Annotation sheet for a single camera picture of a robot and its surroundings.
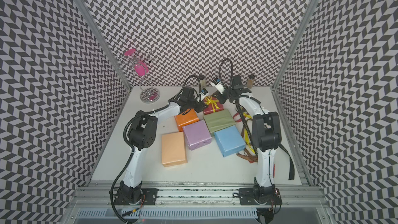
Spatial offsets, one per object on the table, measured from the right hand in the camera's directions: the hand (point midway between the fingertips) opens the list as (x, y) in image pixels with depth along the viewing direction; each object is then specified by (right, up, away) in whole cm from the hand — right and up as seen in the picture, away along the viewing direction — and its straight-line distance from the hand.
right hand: (215, 95), depth 95 cm
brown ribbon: (+11, -8, -26) cm, 30 cm away
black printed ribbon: (+41, -39, -12) cm, 58 cm away
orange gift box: (-17, -14, -4) cm, 23 cm away
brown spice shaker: (+26, +10, +16) cm, 32 cm away
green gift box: (+2, -15, -3) cm, 16 cm away
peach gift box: (-23, -29, -14) cm, 39 cm away
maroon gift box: (-4, -9, +3) cm, 10 cm away
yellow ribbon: (+19, -25, -1) cm, 31 cm away
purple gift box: (-10, -23, -8) cm, 26 cm away
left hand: (-6, -6, +6) cm, 10 cm away
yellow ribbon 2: (-3, -3, +6) cm, 8 cm away
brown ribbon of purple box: (+18, -34, -8) cm, 39 cm away
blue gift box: (+8, -26, -8) cm, 29 cm away
